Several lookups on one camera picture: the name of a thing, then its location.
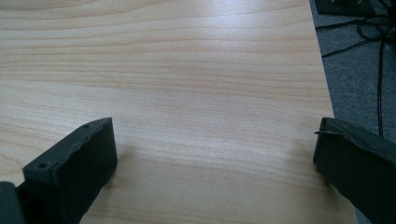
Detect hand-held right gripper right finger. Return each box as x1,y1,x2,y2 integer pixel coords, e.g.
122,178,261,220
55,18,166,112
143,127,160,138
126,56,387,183
312,117,396,224

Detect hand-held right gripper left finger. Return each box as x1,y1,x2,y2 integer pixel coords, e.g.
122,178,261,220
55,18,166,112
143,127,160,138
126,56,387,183
21,117,119,224

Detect black metal stand base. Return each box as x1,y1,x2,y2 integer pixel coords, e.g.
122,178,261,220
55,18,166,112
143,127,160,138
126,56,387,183
314,0,378,17

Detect black floor cable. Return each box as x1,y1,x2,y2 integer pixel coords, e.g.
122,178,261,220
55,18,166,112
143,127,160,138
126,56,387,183
376,38,386,138
320,31,391,59

